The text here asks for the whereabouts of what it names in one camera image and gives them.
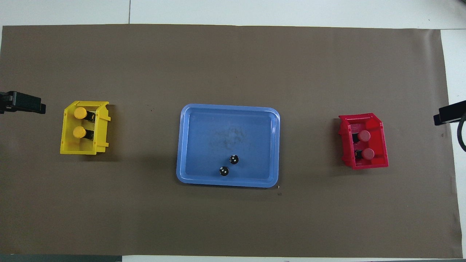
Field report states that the red push button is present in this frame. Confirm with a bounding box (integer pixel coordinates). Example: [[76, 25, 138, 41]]
[[354, 148, 375, 160], [352, 130, 371, 143]]

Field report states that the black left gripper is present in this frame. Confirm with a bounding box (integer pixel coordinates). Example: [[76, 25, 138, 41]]
[[0, 91, 47, 115]]

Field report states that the yellow plastic bin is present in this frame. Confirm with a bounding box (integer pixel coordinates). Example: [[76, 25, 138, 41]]
[[60, 101, 111, 155]]

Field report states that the blue plastic tray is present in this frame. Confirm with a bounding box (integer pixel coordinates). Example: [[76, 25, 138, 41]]
[[176, 104, 281, 188]]

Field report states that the yellow push button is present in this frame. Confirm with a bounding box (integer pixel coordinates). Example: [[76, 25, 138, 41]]
[[74, 107, 96, 123], [73, 126, 95, 141]]

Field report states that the red plastic bin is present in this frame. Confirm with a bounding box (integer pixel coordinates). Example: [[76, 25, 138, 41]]
[[338, 113, 389, 170]]

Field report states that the brown paper table mat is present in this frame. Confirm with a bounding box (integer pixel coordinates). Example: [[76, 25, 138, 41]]
[[0, 24, 463, 259]]

